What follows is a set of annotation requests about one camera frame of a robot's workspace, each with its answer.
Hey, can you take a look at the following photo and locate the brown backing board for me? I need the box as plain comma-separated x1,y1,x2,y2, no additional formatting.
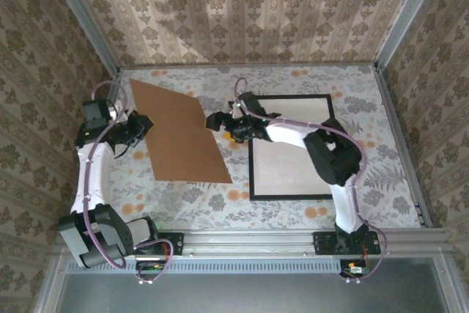
128,78,235,185

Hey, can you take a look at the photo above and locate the blue ocean print photo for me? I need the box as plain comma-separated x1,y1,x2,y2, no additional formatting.
251,96,332,197

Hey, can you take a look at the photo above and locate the black picture frame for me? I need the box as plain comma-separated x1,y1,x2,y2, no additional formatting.
248,93,335,202

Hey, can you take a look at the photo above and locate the floral patterned table covering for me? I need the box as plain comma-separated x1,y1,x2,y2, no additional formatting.
81,65,422,230

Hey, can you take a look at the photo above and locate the grey metal panel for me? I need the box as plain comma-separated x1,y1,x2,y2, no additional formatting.
54,257,452,313

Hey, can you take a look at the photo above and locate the aluminium side rail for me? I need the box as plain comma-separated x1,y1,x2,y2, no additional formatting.
68,73,122,230
372,65,434,229

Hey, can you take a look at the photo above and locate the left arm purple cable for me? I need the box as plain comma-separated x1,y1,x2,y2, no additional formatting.
82,80,175,285

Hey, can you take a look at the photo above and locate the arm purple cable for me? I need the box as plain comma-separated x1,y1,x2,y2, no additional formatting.
233,76,390,285
82,80,175,285

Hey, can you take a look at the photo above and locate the aluminium corner post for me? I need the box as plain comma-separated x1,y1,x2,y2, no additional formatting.
43,0,121,78
374,0,447,73

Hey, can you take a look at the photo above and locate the long aluminium mounting rail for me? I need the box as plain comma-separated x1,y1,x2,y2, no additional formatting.
54,227,448,257

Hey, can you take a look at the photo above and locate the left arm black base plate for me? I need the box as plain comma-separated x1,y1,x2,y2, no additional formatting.
119,232,184,257

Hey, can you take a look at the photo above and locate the grey slotted cable duct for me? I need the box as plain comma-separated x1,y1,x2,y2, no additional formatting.
65,258,344,274

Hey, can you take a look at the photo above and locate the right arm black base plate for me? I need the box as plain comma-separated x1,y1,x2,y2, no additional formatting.
313,231,381,256

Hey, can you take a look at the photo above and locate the aluminium frame beam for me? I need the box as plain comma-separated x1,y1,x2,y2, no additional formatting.
434,250,469,313
32,250,69,313

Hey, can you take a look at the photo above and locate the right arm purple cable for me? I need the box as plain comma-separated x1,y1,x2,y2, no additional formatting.
233,76,390,285

